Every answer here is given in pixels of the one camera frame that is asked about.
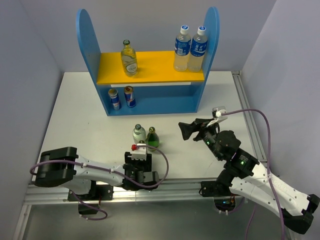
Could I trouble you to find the red bull can silver top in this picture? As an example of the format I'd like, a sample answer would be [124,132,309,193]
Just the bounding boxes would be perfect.
[108,88,122,110]

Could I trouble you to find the green perrier bottle yellow label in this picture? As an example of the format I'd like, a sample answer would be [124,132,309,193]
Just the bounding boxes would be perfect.
[146,126,160,148]

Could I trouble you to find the aluminium mounting rail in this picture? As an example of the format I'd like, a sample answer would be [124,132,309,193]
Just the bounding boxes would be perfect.
[12,177,247,240]

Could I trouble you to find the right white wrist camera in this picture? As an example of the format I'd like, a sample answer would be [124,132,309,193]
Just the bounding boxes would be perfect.
[206,106,228,128]

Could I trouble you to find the blue and yellow shelf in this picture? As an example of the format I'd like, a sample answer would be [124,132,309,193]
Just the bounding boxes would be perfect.
[75,6,220,116]

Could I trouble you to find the clear chang glass bottle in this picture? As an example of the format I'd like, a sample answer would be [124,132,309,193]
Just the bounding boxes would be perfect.
[120,39,138,77]

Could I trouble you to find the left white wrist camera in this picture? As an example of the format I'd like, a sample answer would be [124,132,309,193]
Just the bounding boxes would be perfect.
[128,143,148,161]

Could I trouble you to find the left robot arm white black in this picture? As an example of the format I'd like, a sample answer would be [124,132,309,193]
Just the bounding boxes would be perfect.
[30,145,160,200]

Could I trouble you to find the clear plastic bottle blue label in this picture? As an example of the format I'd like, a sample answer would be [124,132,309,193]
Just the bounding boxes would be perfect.
[173,25,191,72]

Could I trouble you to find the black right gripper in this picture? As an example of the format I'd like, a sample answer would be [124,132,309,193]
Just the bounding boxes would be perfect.
[177,118,223,160]

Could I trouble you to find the right side aluminium rail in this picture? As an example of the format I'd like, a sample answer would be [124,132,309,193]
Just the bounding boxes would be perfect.
[231,70,268,163]

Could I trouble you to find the clear plastic bottle white text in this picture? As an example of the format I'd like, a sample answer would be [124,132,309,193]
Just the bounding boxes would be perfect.
[187,26,208,73]

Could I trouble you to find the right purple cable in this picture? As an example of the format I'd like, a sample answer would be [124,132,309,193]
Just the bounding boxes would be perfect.
[221,108,286,240]

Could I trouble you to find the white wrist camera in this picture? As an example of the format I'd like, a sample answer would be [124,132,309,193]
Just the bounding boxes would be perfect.
[128,143,148,161]
[206,106,228,128]

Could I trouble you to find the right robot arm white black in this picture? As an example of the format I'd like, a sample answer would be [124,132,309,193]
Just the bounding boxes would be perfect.
[178,118,320,235]

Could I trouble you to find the red bull can red tab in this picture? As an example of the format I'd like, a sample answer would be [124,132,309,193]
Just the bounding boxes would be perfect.
[124,85,136,108]

